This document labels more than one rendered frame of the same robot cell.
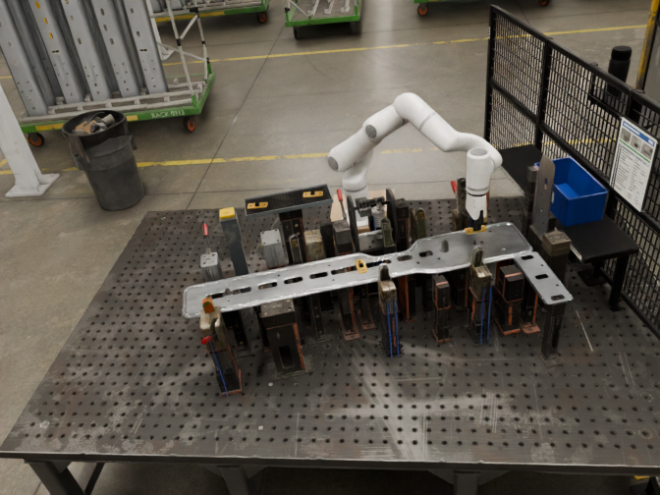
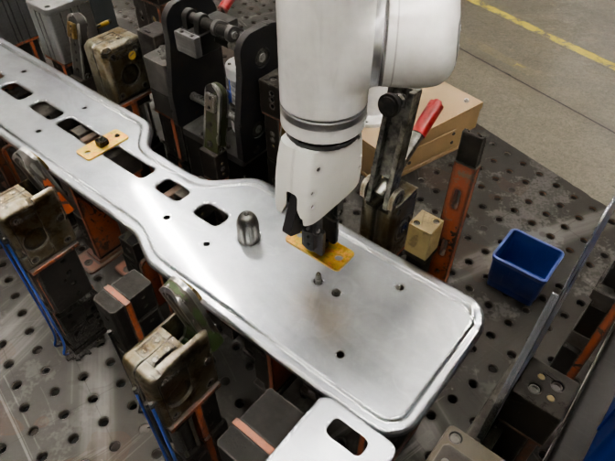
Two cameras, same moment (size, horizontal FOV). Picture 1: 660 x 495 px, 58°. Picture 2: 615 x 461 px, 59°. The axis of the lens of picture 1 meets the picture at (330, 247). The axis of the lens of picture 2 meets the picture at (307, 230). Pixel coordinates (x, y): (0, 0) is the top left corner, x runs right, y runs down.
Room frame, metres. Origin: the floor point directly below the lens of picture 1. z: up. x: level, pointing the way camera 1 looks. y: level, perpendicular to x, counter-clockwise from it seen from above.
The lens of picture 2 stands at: (1.53, -0.89, 1.57)
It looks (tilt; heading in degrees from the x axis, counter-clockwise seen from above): 46 degrees down; 45
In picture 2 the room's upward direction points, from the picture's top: straight up
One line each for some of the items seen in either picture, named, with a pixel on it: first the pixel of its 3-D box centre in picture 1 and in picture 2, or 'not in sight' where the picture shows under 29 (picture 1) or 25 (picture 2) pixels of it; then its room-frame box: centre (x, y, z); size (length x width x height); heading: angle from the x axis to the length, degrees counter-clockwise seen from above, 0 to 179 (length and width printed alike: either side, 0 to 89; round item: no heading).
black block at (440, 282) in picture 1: (442, 309); (145, 351); (1.68, -0.40, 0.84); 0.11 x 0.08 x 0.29; 5
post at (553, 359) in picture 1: (552, 328); not in sight; (1.50, -0.76, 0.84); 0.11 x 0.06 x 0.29; 5
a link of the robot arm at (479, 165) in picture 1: (478, 167); (329, 31); (1.87, -0.58, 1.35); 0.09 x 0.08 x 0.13; 129
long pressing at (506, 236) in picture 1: (357, 269); (92, 144); (1.82, -0.09, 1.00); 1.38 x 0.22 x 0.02; 95
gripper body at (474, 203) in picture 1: (476, 200); (321, 161); (1.87, -0.58, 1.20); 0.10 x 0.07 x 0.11; 5
